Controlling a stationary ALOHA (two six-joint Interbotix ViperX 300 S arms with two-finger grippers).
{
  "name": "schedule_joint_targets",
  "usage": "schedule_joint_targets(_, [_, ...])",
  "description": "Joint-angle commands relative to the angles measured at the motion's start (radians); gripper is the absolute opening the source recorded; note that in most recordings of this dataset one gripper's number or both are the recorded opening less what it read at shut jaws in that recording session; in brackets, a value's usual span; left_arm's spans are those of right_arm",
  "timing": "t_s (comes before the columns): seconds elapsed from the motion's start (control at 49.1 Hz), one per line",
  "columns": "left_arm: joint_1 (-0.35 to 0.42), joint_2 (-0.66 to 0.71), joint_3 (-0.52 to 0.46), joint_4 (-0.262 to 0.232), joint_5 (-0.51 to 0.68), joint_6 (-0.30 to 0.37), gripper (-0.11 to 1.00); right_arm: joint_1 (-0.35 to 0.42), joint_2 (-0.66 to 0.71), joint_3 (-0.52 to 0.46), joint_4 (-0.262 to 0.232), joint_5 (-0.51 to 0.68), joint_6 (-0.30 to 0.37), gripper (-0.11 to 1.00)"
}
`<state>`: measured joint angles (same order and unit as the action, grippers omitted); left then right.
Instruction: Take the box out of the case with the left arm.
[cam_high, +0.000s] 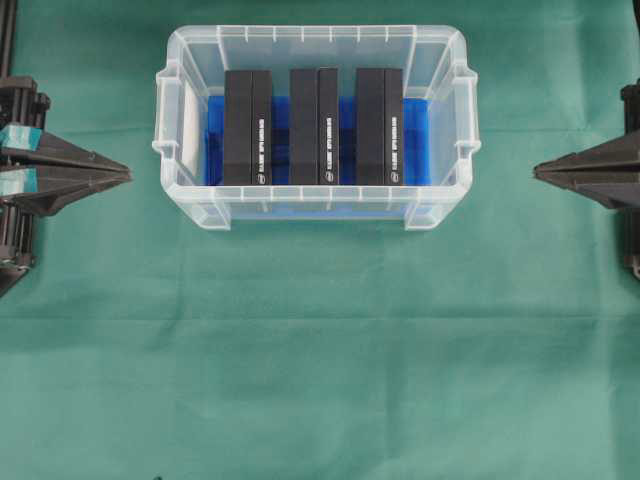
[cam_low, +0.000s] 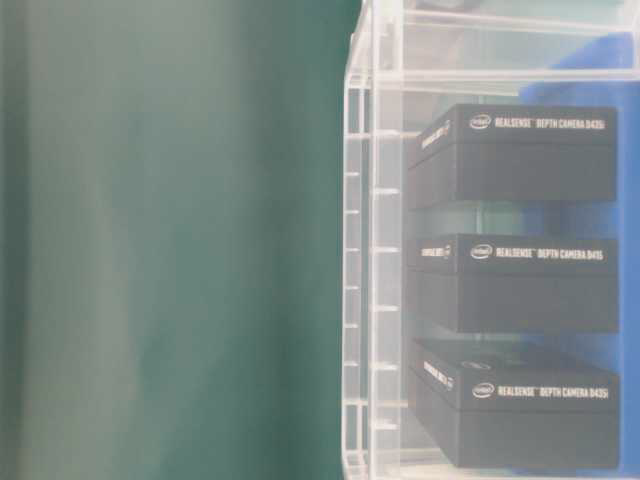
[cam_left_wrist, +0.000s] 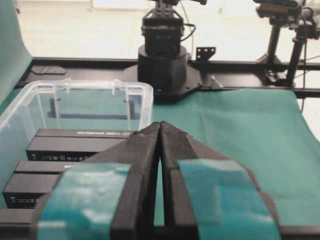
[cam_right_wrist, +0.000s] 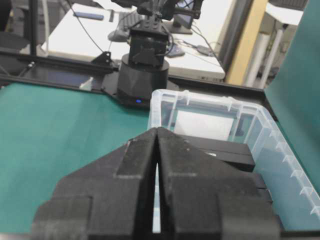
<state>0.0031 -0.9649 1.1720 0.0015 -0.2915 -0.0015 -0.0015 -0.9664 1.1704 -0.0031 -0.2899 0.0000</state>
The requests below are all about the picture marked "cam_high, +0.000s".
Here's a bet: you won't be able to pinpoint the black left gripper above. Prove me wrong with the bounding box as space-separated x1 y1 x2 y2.
0 74 134 271

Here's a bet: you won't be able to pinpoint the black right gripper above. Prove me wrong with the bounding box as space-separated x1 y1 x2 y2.
533 80 640 210

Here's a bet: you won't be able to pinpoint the black box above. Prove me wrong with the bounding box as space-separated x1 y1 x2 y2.
289 68 340 185
222 70 273 186
356 68 404 186

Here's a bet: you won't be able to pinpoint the clear plastic storage case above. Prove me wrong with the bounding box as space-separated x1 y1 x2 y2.
152 25 481 230

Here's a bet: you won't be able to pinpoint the green table cloth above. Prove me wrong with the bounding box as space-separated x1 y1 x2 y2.
1 1 639 479

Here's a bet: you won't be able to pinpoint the blue plastic insert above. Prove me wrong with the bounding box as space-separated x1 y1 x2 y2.
198 96 440 230

